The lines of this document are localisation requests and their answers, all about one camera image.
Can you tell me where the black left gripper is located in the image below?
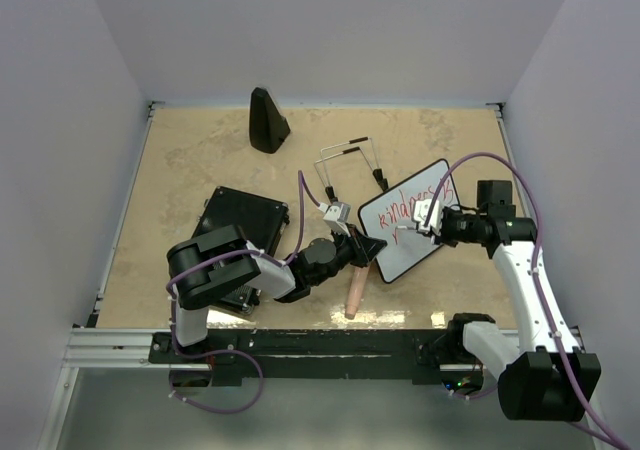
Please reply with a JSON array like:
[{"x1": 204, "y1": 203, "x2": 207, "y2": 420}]
[{"x1": 310, "y1": 223, "x2": 387, "y2": 287}]

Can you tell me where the white whiteboard black frame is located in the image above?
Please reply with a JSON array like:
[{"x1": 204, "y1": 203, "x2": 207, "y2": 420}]
[{"x1": 358, "y1": 159, "x2": 449, "y2": 284}]

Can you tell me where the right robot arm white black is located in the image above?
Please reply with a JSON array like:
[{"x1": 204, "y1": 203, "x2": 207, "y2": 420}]
[{"x1": 412, "y1": 180, "x2": 601, "y2": 423}]

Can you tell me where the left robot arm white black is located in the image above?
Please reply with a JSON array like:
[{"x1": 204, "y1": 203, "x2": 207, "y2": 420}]
[{"x1": 166, "y1": 224, "x2": 387, "y2": 362}]

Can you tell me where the pink toy microphone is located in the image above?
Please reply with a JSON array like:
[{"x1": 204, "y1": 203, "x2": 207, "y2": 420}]
[{"x1": 344, "y1": 267, "x2": 370, "y2": 320}]

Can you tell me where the black hard case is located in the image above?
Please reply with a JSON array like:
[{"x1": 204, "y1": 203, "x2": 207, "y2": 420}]
[{"x1": 172, "y1": 187, "x2": 289, "y2": 310}]

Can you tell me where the black cone-shaped object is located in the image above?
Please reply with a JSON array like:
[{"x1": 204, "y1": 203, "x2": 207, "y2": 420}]
[{"x1": 249, "y1": 87, "x2": 291, "y2": 154}]

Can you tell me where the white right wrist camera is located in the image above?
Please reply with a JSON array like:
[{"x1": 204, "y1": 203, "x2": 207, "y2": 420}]
[{"x1": 411, "y1": 199, "x2": 443, "y2": 235}]

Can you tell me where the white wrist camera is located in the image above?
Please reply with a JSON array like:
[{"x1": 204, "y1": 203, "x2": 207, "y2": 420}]
[
  {"x1": 411, "y1": 199, "x2": 443, "y2": 235},
  {"x1": 323, "y1": 201, "x2": 351, "y2": 235}
]

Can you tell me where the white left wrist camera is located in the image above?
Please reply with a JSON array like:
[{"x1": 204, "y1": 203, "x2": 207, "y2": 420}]
[{"x1": 323, "y1": 201, "x2": 351, "y2": 235}]

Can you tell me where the wire whiteboard stand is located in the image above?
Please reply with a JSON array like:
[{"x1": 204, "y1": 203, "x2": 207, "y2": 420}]
[{"x1": 313, "y1": 136, "x2": 389, "y2": 202}]

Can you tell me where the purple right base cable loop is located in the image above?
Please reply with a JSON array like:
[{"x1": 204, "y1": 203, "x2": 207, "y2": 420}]
[{"x1": 448, "y1": 374, "x2": 501, "y2": 401}]

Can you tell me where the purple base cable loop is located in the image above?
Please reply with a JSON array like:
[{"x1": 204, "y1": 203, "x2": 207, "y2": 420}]
[
  {"x1": 168, "y1": 348, "x2": 267, "y2": 415},
  {"x1": 448, "y1": 374, "x2": 501, "y2": 401}
]

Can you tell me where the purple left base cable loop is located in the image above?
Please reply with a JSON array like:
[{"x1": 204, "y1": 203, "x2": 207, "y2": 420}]
[{"x1": 168, "y1": 348, "x2": 267, "y2": 415}]

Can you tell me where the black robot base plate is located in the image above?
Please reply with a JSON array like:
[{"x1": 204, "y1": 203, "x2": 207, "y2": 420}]
[{"x1": 148, "y1": 327, "x2": 506, "y2": 389}]

